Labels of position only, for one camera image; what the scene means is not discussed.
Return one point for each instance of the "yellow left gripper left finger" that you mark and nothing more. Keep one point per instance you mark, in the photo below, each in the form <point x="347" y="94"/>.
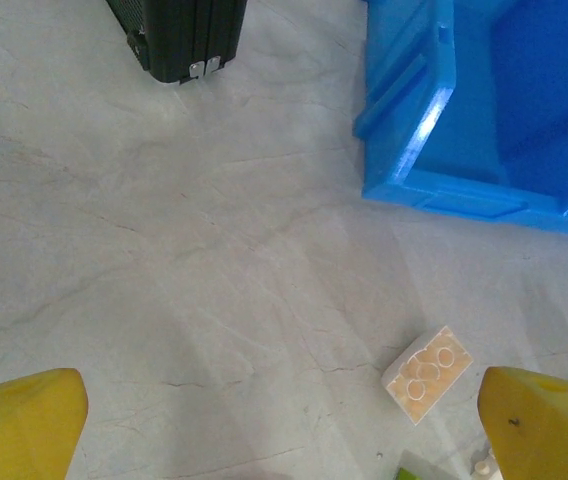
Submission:
<point x="19" y="425"/>

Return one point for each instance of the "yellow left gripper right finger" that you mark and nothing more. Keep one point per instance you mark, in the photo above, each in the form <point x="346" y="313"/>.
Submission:
<point x="549" y="430"/>

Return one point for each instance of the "small white lego brick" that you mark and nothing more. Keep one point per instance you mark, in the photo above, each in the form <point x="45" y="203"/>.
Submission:
<point x="484" y="468"/>

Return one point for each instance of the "white two-by-four lego brick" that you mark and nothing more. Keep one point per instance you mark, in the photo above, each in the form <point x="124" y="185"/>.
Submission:
<point x="426" y="377"/>

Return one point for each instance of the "green lego brick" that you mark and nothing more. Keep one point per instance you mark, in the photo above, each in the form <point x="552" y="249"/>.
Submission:
<point x="411" y="475"/>

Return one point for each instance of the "blue three-compartment bin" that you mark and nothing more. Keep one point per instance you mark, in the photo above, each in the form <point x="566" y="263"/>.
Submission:
<point x="489" y="100"/>

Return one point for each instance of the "black hard case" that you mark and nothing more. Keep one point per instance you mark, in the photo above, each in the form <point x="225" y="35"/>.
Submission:
<point x="184" y="35"/>

